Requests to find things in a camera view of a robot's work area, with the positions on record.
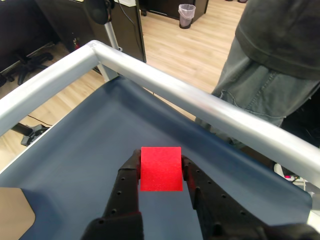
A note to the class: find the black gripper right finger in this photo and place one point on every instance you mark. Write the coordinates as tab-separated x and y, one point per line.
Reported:
220	212

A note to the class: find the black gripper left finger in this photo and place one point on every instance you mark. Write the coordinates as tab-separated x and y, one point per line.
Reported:
122	200

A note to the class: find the red cube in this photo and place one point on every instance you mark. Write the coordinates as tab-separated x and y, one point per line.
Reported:
161	170

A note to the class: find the white power strip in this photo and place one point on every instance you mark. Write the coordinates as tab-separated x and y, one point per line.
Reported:
278	170

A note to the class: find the brown cardboard piece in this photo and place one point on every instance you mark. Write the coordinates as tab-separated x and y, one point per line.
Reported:
12	215

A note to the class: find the black stand foot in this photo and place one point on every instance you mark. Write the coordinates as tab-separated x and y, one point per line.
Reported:
32	132

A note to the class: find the person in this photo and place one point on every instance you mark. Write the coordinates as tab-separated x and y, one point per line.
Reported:
262	75

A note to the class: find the red fire extinguisher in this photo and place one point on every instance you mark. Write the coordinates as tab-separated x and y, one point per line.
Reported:
76	44

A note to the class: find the black office chair base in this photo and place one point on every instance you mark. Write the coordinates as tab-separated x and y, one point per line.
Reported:
27	65

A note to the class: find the silver metal pole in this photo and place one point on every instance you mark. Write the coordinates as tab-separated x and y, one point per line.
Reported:
111	35

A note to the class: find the black desk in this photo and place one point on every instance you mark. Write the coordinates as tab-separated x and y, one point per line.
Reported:
62	20

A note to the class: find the black rounded object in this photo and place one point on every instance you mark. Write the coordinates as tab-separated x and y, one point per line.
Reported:
97	11

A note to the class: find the mesh trash bin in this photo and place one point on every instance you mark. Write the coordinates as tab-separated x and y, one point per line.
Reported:
186	16

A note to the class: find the silver metal cart rail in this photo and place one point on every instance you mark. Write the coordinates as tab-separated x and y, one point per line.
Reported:
200	100

